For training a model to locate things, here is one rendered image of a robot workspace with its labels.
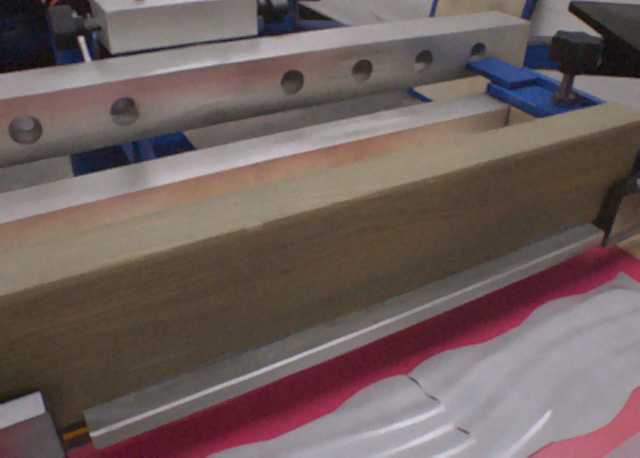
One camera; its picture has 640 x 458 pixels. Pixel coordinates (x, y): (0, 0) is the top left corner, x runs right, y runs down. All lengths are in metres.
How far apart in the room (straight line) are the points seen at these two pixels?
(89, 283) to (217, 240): 0.05
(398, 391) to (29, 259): 0.18
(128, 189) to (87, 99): 0.08
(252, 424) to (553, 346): 0.16
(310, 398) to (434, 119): 0.28
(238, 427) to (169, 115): 0.25
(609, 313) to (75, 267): 0.29
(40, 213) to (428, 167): 0.24
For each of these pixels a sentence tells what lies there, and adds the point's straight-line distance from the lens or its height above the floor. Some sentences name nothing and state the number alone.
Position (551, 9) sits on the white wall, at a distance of 2.79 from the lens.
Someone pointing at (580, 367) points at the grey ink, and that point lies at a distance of 0.34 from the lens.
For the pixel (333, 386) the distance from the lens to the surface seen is 0.30.
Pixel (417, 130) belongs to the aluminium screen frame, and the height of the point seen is 0.99.
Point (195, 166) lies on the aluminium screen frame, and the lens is 0.41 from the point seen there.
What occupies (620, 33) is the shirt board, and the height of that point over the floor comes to 0.95.
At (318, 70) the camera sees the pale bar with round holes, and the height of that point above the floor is 1.03.
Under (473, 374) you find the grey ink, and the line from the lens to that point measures 0.31.
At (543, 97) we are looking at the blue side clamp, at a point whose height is 1.01.
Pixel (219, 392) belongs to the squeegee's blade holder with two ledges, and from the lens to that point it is 0.25.
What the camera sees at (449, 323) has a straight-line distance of 0.34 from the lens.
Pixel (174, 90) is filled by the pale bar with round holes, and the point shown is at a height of 1.03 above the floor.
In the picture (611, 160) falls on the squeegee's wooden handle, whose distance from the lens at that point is 0.37.
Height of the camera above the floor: 1.19
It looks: 34 degrees down
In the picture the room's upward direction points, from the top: 3 degrees clockwise
